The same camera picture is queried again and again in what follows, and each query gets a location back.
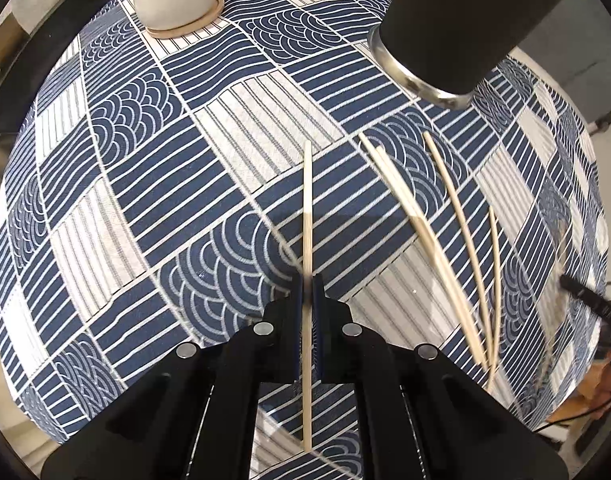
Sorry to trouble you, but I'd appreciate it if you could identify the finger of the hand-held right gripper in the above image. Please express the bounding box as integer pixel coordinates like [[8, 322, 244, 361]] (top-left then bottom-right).
[[559, 274, 611, 328]]

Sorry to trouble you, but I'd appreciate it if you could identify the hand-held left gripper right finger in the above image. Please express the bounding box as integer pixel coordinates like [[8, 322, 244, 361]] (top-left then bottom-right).
[[310, 272, 571, 480]]

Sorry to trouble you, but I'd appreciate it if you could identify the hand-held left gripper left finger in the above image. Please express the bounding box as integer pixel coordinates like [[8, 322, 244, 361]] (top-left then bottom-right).
[[40, 272, 307, 480]]

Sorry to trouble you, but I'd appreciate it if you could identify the single bamboo chopstick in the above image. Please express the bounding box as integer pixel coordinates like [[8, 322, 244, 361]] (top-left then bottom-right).
[[302, 140, 314, 452]]

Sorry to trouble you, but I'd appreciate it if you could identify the pile of wooden chopsticks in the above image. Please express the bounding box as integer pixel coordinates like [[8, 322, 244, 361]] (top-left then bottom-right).
[[358, 131, 503, 393]]

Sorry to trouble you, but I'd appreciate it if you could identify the black cylindrical utensil holder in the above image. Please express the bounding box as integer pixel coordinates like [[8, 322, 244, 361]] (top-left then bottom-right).
[[368, 0, 566, 110]]

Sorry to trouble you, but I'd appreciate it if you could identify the blue patterned tablecloth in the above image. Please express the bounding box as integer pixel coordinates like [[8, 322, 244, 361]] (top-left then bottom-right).
[[0, 0, 611, 480]]

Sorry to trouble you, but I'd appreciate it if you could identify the round wooden coaster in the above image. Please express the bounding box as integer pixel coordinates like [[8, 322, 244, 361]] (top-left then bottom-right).
[[144, 0, 225, 40]]

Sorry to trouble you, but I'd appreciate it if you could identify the black cable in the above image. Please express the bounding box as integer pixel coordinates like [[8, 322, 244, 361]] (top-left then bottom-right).
[[538, 395, 611, 433]]

